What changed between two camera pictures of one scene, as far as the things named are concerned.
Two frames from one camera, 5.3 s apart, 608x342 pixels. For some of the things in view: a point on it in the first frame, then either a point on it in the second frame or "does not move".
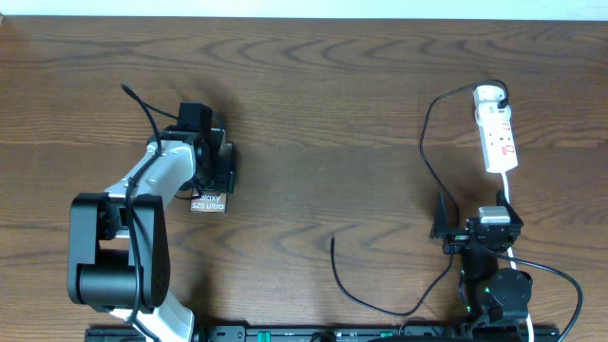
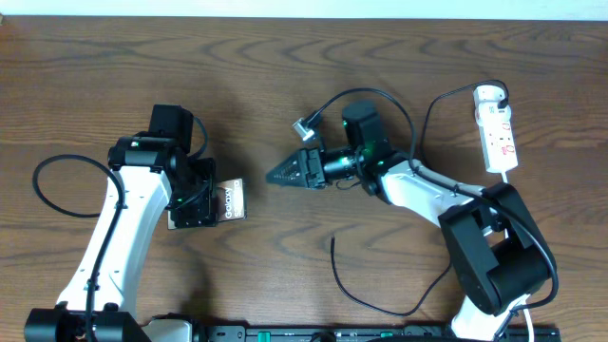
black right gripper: [458, 237] → [311, 165]
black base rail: [389, 333] does not move
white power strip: [496, 134] does not move
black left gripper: [211, 185] → [195, 214]
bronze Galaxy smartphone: [217, 201] → [231, 203]
